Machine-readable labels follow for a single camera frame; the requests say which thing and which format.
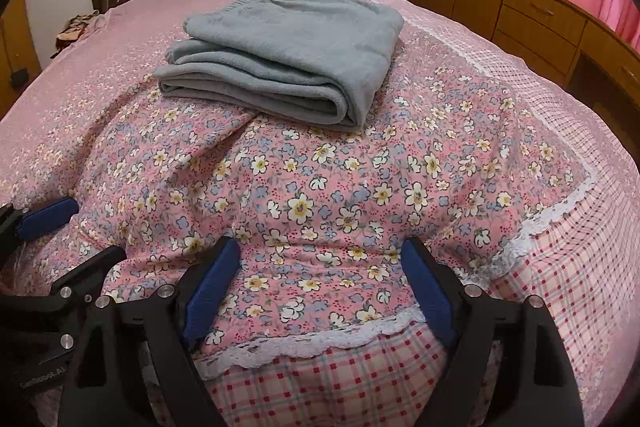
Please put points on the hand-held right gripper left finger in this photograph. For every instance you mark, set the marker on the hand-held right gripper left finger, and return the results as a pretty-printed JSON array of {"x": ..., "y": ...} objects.
[{"x": 212, "y": 292}]

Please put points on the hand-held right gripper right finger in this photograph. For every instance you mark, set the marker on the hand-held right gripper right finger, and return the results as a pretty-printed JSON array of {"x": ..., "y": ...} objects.
[{"x": 427, "y": 292}]

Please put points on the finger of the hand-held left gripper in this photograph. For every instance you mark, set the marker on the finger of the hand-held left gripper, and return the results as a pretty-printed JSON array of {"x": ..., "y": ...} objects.
[
  {"x": 47, "y": 217},
  {"x": 80, "y": 287}
]

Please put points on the grey pants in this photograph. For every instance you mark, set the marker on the grey pants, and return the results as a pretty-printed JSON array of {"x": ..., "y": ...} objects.
[{"x": 300, "y": 47}]

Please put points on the small black bag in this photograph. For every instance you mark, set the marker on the small black bag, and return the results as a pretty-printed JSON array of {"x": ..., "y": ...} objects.
[{"x": 20, "y": 78}]

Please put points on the floral quilt with plaid lining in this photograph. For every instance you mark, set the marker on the floral quilt with plaid lining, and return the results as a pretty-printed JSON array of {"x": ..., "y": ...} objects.
[{"x": 325, "y": 187}]

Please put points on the wooden wardrobe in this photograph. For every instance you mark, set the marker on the wooden wardrobe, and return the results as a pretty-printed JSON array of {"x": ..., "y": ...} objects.
[{"x": 15, "y": 47}]

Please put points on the pile of clothes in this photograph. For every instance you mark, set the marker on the pile of clothes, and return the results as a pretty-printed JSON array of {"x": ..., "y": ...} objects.
[{"x": 75, "y": 27}]

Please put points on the pink small-flower bedspread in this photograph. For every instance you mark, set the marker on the pink small-flower bedspread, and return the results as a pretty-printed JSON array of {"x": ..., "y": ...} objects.
[{"x": 125, "y": 32}]

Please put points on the long wooden cabinet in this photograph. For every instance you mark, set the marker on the long wooden cabinet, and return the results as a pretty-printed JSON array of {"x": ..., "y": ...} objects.
[{"x": 530, "y": 7}]

